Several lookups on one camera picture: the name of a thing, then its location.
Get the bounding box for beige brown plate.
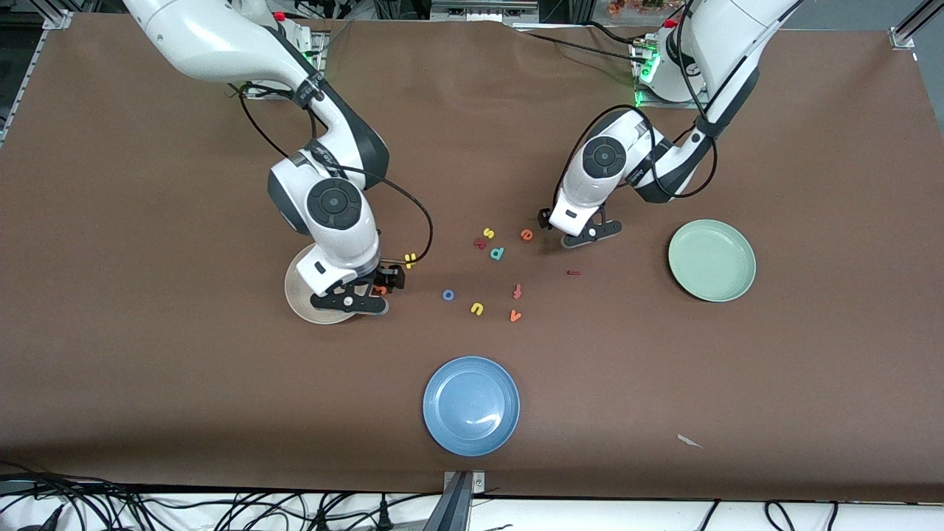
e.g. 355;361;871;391
285;243;369;325

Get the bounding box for green plate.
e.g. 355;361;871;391
668;219;757;303

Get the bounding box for blue plate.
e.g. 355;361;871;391
423;356;521;457

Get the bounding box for brown table mat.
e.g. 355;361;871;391
0;13;944;504

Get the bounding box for silver device box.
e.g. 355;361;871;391
431;0;539;23

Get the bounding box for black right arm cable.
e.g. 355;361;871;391
237;81;434;263

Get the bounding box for black base cable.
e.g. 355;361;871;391
516;28;644;64
583;21;651;45

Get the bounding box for metal stand bracket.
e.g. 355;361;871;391
424;471;486;531

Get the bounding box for aluminium frame rail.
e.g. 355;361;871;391
0;0;74;145
889;0;944;51

